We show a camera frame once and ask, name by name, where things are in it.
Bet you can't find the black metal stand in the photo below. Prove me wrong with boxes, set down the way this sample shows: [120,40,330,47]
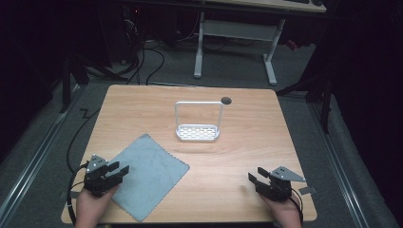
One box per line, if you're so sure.
[275,60,336,135]
[59,55,91,114]

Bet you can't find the black floor cables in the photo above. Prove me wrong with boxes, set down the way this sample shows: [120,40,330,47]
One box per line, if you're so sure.
[85,37,166,86]

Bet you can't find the person's right hand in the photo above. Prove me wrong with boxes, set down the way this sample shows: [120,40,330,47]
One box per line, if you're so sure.
[259,193,303,228]

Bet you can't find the white rack with handle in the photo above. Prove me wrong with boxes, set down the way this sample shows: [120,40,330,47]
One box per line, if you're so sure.
[174,100,224,143]

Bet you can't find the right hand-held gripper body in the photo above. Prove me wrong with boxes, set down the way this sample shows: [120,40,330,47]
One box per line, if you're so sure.
[255,165,307,202]

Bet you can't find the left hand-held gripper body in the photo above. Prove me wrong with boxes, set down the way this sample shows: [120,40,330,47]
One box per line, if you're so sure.
[83,154,124,198]

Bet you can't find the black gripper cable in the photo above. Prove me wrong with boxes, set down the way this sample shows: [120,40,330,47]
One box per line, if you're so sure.
[289,187,305,223]
[66,107,102,226]

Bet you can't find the white desk with metal legs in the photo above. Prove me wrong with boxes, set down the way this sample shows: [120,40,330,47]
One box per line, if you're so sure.
[193,0,328,86]

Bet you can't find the metal floor rail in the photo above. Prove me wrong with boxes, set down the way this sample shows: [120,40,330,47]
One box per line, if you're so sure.
[0,85,84,223]
[307,102,371,228]

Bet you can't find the grey cloth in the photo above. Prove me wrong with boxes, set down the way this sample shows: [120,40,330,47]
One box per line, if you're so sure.
[108,133,191,223]

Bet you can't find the small grey tag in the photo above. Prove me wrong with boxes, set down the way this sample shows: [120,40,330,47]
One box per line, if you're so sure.
[298,185,317,196]

